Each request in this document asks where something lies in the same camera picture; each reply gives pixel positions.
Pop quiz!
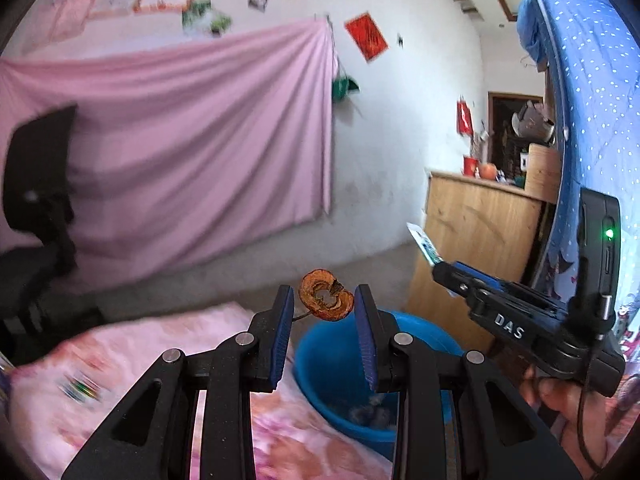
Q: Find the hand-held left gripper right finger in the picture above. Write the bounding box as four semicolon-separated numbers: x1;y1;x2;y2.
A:
353;284;583;480

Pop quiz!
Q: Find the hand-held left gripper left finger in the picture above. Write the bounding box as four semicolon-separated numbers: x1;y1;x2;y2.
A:
60;284;295;480

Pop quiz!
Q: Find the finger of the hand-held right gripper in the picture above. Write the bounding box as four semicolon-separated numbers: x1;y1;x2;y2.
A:
431;260;502;302

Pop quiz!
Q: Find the brown dried fruit peel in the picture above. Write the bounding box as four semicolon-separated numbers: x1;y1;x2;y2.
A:
292;269;356;322

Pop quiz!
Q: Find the blue plastic basin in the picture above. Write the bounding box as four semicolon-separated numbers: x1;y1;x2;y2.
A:
292;310;466;461

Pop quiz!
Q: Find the person's right hand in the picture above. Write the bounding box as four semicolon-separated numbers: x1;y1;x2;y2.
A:
520;365;622;442

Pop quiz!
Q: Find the wooden cabinet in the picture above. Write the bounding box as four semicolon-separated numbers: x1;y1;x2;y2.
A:
406;170;546;356

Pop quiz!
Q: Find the light wooden board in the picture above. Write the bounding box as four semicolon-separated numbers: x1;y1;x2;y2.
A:
525;143;563;204

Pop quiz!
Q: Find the red hanging decoration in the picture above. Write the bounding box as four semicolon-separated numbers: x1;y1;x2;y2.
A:
456;97;474;137

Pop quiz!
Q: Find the grey hanging bag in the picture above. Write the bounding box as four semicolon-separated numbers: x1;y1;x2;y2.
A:
511;100;556;143

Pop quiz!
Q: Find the pink floral blanket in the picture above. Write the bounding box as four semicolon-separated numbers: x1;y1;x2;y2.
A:
5;302;396;480

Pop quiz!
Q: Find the green dustpan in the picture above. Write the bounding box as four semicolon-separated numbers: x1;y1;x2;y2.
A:
331;75;361;103

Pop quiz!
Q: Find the blue dotted curtain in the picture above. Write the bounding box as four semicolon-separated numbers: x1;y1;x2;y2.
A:
517;0;640;376

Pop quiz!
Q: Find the black office chair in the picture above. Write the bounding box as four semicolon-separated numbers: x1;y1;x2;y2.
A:
0;105;106;361

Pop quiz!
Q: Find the green landscape photo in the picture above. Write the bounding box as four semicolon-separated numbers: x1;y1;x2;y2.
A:
181;0;213;36
207;12;233;37

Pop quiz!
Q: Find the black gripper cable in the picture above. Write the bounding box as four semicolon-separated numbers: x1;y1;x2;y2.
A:
575;340;608;478

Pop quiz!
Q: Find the dark wooden door frame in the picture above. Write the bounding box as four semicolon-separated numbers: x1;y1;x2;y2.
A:
487;91;546;186

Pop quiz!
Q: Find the pink wall cloth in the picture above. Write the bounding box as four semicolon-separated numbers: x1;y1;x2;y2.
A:
0;16;337;281

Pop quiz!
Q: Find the red paper wall poster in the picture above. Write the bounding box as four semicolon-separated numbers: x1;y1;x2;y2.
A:
344;10;390;63

